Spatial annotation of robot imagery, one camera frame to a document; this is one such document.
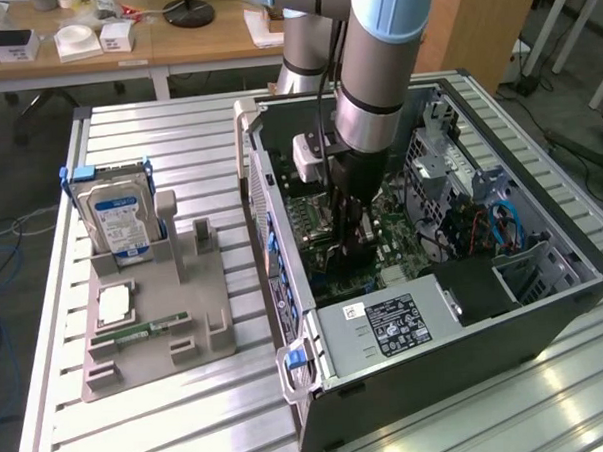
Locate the metal disk bay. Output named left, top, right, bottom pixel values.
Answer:
left=491, top=238, right=581, bottom=309

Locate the graphics card with metal bracket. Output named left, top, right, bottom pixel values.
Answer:
left=306, top=232, right=383, bottom=287

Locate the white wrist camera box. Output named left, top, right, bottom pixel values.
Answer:
left=290, top=131, right=339, bottom=185

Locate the silver CPU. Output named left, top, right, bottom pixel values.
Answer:
left=94, top=285, right=137, bottom=326

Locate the black lamp base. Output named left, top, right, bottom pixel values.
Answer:
left=163, top=0, right=217, bottom=29

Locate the white labelled box black lid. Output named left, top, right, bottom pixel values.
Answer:
left=0, top=27, right=41, bottom=64

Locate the hard disk in blue caddy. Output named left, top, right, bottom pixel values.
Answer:
left=57, top=156, right=160, bottom=270

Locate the blue floor cable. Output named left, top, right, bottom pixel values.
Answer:
left=0, top=237, right=31, bottom=425

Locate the red wire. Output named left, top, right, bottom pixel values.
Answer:
left=473, top=209, right=499, bottom=252

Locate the metal drive cage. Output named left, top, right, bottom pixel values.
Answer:
left=401, top=125, right=483, bottom=242

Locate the green RAM stick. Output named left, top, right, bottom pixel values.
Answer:
left=89, top=312, right=192, bottom=346

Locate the green motherboard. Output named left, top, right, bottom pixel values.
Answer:
left=281, top=169, right=436, bottom=308

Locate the small white labelled box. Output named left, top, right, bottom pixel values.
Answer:
left=97, top=20, right=138, bottom=55

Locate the wooden desk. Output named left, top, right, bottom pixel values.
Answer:
left=0, top=0, right=357, bottom=108

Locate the white table frame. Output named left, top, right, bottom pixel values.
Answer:
left=519, top=0, right=603, bottom=112

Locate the open cardboard box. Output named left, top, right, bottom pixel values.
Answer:
left=244, top=4, right=288, bottom=49

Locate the CPU socket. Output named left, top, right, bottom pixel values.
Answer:
left=312, top=193, right=335, bottom=226

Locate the grey power supply unit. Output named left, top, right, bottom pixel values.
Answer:
left=313, top=273, right=464, bottom=379

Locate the grey parts rack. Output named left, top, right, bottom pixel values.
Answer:
left=72, top=186, right=240, bottom=405

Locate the wooden cabinet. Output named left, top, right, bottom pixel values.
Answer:
left=409, top=0, right=550, bottom=100

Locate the white round tape dispenser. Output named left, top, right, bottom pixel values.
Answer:
left=53, top=23, right=104, bottom=64

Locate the blue wire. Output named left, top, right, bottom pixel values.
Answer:
left=488, top=200, right=529, bottom=254

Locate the open black PC case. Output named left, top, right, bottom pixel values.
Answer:
left=232, top=70, right=603, bottom=452

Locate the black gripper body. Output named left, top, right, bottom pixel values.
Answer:
left=327, top=150, right=392, bottom=206

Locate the black chair base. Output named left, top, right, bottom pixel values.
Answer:
left=4, top=87, right=84, bottom=148

